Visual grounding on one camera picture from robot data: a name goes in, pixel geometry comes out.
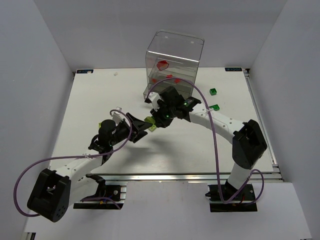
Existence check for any lime green lego brick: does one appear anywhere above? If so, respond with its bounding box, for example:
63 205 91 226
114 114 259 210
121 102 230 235
145 117 158 132

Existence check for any large red lego piece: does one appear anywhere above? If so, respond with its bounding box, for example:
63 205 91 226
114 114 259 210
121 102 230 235
156 60 169 71

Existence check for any green lego plate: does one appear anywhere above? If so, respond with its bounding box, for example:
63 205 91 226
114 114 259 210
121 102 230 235
209 104 220 111

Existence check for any clear drawer container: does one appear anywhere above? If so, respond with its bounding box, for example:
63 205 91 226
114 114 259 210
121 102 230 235
143 30 205 99

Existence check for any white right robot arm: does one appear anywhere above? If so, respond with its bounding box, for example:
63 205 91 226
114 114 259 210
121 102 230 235
145 86 268 203

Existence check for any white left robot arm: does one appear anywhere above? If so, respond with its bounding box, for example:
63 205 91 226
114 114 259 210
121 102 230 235
27 113 152 223

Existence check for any small green lego cube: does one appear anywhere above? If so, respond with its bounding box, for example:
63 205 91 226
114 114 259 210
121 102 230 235
209 88 217 96

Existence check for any blue label right corner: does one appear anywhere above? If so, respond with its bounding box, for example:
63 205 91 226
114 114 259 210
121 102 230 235
224 67 243 72

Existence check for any blue label corner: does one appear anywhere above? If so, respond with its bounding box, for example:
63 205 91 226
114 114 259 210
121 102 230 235
76 69 94 74
224 67 243 72

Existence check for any blue label left corner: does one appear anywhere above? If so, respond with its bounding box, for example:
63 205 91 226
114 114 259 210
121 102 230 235
76 69 94 74

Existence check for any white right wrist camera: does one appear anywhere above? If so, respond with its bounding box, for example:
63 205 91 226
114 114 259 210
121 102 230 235
144 92 161 112

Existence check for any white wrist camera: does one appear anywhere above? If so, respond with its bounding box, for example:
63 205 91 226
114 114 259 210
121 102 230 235
144 92 161 112
110 107 124 125

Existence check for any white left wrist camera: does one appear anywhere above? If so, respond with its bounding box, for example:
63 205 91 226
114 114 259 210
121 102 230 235
110 107 124 125

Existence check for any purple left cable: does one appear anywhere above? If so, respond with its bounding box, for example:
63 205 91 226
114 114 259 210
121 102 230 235
13 107 133 217

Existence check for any purple cable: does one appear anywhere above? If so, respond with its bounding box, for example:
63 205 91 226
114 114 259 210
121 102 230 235
13 107 133 217
146 77 265 205

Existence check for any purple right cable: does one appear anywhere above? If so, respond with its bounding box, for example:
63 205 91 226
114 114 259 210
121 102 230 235
146 77 265 205

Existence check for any aluminium table front rail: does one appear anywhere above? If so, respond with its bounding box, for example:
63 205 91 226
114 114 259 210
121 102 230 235
99 172 283 181

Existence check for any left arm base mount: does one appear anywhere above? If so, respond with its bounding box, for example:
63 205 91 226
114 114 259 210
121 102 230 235
69 173 127 210

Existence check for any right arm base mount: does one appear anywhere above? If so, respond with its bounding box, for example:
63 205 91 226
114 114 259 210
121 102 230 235
203 183 258 214

